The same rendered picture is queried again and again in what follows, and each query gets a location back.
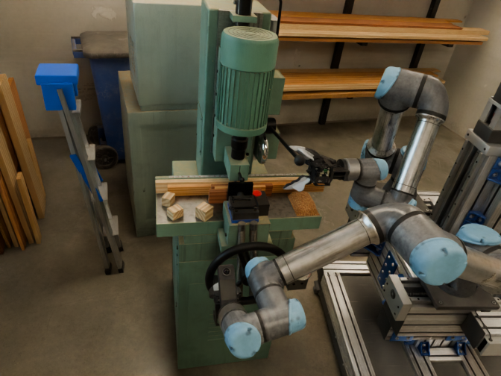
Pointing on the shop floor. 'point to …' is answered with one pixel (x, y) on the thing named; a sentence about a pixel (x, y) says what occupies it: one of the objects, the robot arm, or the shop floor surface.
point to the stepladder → (81, 154)
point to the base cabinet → (202, 316)
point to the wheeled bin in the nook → (106, 89)
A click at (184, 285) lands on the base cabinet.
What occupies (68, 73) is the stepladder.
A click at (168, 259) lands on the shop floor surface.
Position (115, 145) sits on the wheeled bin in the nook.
